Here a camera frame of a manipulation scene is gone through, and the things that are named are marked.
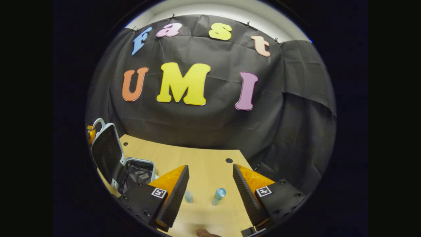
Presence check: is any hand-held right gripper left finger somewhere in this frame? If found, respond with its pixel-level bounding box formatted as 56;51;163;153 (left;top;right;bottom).
118;165;190;233

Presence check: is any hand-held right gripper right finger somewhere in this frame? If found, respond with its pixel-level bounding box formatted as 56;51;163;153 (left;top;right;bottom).
233;164;307;231

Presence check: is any light blue small suitcase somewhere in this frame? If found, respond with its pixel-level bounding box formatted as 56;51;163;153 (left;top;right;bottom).
90;118;158;195

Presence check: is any tall blue capped bottle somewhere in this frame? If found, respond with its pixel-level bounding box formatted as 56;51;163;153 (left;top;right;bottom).
211;188;227;206

